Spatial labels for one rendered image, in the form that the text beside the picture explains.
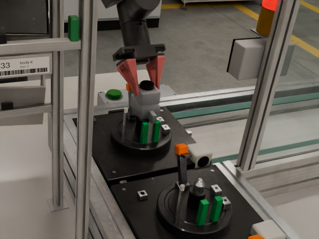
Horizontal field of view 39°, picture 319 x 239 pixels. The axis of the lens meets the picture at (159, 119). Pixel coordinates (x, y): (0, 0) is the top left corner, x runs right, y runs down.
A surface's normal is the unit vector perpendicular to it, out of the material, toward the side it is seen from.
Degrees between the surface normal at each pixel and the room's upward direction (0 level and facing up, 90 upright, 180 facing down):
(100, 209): 0
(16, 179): 0
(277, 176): 90
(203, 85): 0
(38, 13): 65
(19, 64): 90
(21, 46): 90
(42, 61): 90
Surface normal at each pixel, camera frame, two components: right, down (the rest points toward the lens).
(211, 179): 0.11, -0.84
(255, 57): 0.42, 0.51
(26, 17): 0.28, 0.12
